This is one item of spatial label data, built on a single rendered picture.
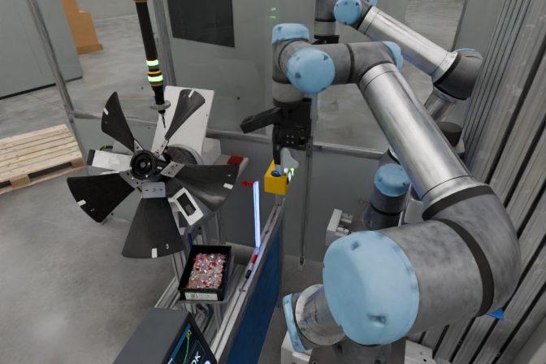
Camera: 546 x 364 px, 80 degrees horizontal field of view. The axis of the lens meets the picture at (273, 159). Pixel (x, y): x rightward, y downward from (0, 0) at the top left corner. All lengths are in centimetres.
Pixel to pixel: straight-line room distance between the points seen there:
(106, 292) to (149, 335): 182
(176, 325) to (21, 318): 202
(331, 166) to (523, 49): 140
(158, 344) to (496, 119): 77
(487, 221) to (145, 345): 64
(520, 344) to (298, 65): 88
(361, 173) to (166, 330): 143
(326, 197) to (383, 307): 173
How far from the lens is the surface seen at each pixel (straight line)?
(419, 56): 102
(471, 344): 114
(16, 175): 396
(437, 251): 40
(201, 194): 124
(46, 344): 253
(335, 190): 203
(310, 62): 57
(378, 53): 65
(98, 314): 251
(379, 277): 36
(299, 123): 75
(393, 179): 118
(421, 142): 52
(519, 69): 69
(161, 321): 81
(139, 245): 137
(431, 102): 121
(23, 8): 679
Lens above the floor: 189
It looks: 31 degrees down
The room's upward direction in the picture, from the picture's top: straight up
